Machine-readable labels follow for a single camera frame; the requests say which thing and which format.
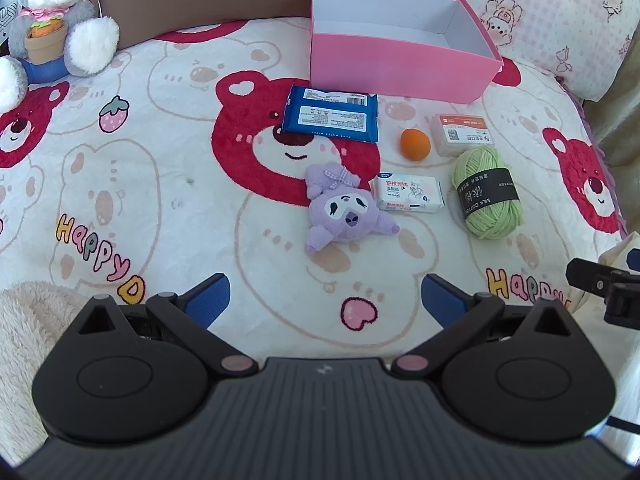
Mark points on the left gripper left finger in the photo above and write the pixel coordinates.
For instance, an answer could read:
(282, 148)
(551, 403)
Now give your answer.
(187, 318)

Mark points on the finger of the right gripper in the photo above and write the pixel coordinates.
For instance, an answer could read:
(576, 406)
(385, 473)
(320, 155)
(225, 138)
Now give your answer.
(619, 289)

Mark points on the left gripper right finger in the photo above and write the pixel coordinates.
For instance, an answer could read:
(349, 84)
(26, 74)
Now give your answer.
(464, 319)

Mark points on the green yarn ball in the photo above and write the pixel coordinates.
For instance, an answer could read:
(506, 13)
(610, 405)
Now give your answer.
(489, 201)

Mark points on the white tissue pack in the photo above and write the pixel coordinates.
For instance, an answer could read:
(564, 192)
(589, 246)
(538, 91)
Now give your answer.
(407, 192)

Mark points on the purple plush toy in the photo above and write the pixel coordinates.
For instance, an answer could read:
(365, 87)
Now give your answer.
(339, 210)

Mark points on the orange egg-shaped sponge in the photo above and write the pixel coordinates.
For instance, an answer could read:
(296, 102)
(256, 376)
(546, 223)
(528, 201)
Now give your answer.
(414, 144)

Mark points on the blue snack package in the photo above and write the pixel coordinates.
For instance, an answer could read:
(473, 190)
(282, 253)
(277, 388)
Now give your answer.
(338, 115)

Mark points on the beige fluffy blanket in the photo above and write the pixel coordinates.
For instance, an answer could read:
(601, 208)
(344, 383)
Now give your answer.
(33, 317)

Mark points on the bear print blanket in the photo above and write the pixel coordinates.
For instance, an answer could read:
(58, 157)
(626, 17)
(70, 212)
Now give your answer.
(170, 166)

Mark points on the clear box with orange label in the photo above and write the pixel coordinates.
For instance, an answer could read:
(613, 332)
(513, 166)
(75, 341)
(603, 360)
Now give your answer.
(455, 134)

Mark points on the pink checked pillow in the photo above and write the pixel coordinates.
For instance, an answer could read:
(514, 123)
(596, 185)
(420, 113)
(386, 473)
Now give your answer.
(583, 42)

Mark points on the pink cardboard box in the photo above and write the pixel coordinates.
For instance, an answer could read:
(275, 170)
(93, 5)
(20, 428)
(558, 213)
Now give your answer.
(436, 50)

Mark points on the grey bunny plush toy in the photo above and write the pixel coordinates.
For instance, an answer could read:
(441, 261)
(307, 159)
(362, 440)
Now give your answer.
(72, 33)

